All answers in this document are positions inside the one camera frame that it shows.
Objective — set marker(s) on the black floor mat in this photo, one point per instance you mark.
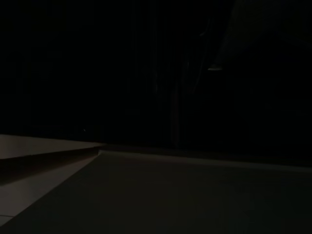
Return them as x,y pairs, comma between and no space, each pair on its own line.
170,195

